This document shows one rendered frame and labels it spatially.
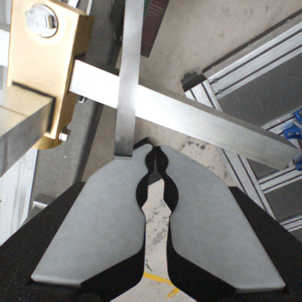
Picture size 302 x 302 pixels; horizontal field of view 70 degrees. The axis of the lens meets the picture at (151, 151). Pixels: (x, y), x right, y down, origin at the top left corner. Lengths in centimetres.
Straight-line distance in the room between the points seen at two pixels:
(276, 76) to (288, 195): 59
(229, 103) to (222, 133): 66
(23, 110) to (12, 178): 42
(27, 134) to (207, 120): 16
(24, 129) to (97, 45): 18
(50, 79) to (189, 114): 13
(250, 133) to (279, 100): 73
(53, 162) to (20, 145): 24
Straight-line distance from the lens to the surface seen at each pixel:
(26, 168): 57
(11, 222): 71
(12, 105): 19
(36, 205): 46
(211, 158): 124
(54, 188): 46
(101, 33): 33
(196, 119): 22
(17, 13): 22
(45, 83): 22
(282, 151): 27
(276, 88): 95
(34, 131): 20
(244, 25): 108
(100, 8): 26
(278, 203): 127
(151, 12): 32
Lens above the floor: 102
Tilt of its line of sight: 60 degrees down
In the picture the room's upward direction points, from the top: 178 degrees counter-clockwise
